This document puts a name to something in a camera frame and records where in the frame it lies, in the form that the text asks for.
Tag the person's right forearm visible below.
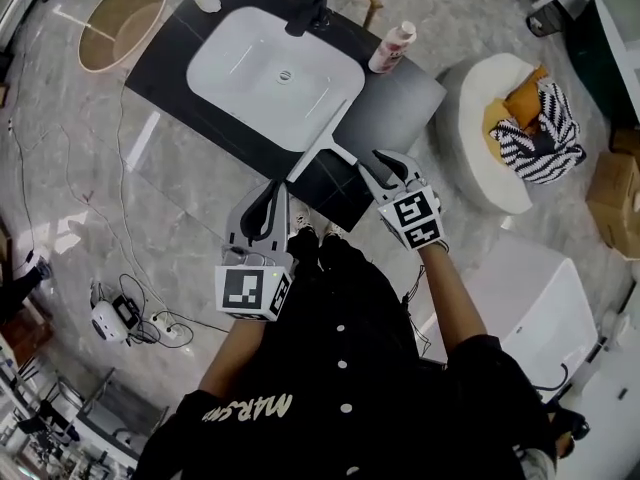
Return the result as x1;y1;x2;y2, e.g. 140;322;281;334
418;242;489;354

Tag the small black box device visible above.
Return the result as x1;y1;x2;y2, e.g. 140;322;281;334
112;293;141;327

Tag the black cable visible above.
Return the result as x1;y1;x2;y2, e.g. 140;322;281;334
119;273;229;349

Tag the white round lounge seat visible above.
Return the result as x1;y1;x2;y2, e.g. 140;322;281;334
434;52;551;215

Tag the black bathtub faucet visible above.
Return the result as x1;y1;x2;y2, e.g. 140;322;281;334
534;362;571;394

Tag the brown wooden chair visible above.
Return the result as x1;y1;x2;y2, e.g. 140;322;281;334
0;307;54;364

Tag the grey metal rack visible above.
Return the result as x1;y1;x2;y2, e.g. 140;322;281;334
0;357;169;480

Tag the black and white striped blanket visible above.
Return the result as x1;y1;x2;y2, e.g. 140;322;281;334
489;81;587;185

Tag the pink bottle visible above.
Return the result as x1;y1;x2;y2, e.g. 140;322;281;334
368;20;417;74

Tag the dark wooden vanity cabinet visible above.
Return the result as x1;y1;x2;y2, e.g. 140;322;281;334
123;0;448;233

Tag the white cable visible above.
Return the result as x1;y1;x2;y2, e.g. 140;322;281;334
113;75;169;314

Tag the cardboard box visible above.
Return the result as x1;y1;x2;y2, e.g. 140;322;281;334
585;127;640;262

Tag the black mesh bin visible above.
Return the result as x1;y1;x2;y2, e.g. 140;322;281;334
525;5;562;39

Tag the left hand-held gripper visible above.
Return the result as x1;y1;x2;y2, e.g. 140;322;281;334
215;181;296;323

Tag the round beige tub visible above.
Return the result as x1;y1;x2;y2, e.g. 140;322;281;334
78;0;169;74

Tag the orange cushion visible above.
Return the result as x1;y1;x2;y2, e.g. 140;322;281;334
482;65;551;159

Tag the person's left forearm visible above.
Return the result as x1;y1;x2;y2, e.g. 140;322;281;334
198;315;266;397

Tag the dark green bathtub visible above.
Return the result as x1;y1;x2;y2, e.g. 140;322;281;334
564;0;640;134

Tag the person's black clothing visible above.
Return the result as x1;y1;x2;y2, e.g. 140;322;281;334
137;227;559;480

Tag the white squeegee with black handle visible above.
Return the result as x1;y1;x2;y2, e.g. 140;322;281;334
285;98;360;184

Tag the white power strip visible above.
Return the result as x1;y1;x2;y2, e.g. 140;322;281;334
149;312;179;340

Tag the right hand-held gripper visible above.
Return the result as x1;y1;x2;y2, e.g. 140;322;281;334
356;149;449;252

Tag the white sink basin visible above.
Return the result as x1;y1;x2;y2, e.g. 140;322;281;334
186;6;366;153

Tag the white round device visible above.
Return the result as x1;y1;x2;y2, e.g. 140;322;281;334
90;300;130;343

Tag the white bathtub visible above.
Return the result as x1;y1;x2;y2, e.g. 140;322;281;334
419;237;600;402

